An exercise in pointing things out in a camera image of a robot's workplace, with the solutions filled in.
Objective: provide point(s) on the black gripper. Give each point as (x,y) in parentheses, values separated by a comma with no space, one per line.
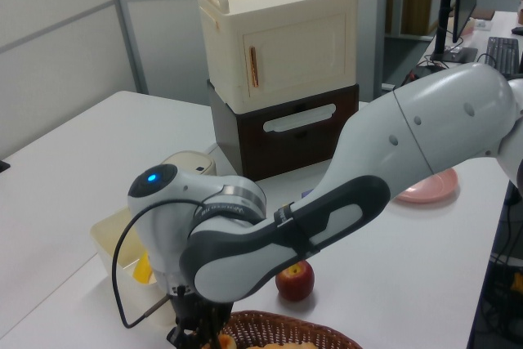
(196,316)

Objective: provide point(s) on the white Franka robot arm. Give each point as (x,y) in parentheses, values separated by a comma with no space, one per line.
(367,161)

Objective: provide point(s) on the long toasted bread loaf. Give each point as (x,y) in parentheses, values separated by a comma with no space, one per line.
(226,341)

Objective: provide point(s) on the yellow banana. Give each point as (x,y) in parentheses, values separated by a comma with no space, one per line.
(144,269)

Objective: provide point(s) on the brown wicker basket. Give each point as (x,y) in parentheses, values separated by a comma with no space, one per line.
(286,330)

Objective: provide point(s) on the cream plastic open box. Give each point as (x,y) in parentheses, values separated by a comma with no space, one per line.
(114,234)

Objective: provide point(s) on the red apple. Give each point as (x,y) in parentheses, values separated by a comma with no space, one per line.
(296,281)

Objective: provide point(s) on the small beige lidded container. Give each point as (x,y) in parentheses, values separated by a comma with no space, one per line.
(196,163)

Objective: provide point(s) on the purple foam cube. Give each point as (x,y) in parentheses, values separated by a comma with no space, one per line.
(307,193)

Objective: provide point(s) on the dark brown drawer unit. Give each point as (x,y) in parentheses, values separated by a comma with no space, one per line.
(286,140)

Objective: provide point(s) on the black flat object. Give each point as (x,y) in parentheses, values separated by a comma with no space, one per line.
(4,166)

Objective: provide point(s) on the pink round plate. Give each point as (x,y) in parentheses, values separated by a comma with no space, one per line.
(433,187)

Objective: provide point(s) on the cream plastic cabinet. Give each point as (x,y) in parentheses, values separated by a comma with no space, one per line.
(286,38)

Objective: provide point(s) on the black monitor stand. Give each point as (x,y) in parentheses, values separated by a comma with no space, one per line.
(445,18)

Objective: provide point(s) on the black keyboard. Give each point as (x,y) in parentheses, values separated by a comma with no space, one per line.
(504,55)

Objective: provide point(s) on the black computer mouse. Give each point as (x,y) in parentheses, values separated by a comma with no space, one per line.
(517,30)

